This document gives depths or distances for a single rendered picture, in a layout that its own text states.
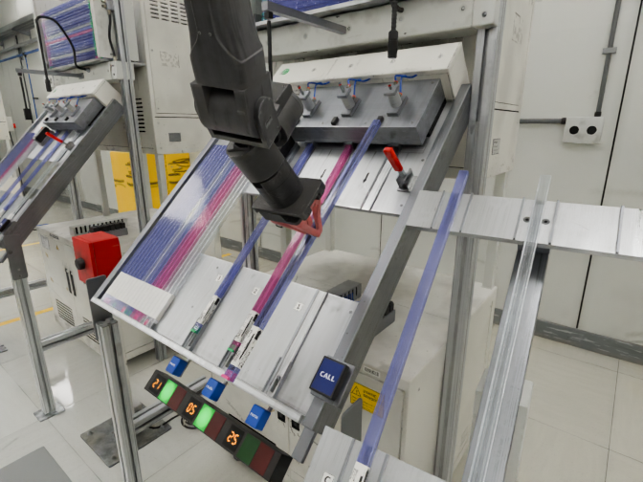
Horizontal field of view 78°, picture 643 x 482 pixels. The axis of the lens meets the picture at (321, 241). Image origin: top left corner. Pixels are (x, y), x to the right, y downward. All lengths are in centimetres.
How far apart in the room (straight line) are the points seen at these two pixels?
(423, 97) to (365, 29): 25
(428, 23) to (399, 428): 86
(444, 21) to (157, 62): 141
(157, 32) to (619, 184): 221
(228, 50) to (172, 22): 171
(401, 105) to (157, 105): 139
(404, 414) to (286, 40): 95
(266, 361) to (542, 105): 198
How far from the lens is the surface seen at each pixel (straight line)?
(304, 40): 112
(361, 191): 80
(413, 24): 96
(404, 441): 99
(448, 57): 89
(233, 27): 43
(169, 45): 210
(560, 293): 248
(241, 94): 44
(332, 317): 67
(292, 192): 55
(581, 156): 233
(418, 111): 81
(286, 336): 70
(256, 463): 68
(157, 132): 202
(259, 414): 66
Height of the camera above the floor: 113
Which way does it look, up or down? 16 degrees down
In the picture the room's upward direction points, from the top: straight up
